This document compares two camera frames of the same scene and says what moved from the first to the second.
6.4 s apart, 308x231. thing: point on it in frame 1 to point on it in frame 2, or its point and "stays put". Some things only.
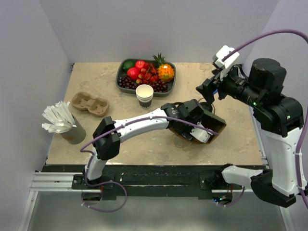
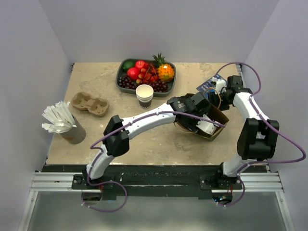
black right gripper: [211, 85] to [213, 97]
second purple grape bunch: [159, 86] stays put
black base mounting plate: [147, 182] stays put
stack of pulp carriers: [96, 107] stays put
